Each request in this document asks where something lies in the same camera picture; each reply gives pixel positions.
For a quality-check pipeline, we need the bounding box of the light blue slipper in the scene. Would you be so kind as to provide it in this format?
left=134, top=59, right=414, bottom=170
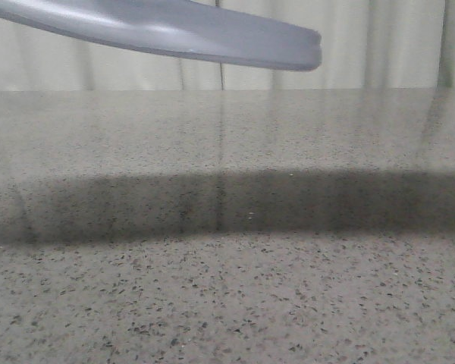
left=0, top=1, right=322, bottom=71

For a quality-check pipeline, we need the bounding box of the pale green curtain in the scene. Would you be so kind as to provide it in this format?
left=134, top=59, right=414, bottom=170
left=0, top=1, right=455, bottom=91

